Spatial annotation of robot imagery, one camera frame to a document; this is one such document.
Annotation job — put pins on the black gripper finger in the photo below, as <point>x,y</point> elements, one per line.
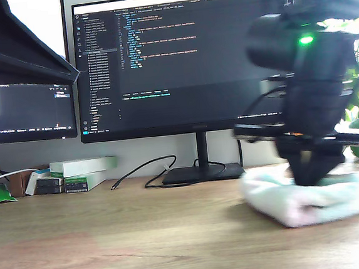
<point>19,69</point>
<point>0,30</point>
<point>323,162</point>
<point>298,158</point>

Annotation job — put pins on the pale green pink tea towel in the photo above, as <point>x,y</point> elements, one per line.
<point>282,201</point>

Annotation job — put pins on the smaller black computer monitor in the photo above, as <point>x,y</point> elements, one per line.
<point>24,116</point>

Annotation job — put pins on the long white cardboard box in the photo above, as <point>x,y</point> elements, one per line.
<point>81,166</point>

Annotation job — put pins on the small white box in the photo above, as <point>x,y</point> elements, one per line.
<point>30,185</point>

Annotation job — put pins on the brown cardboard box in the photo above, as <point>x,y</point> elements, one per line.
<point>17,186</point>

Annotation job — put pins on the large black computer monitor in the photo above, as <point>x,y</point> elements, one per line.
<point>195,101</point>

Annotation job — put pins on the small dark box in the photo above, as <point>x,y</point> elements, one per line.
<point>47,186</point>

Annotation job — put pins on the white box green label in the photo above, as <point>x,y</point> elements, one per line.
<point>77,182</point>

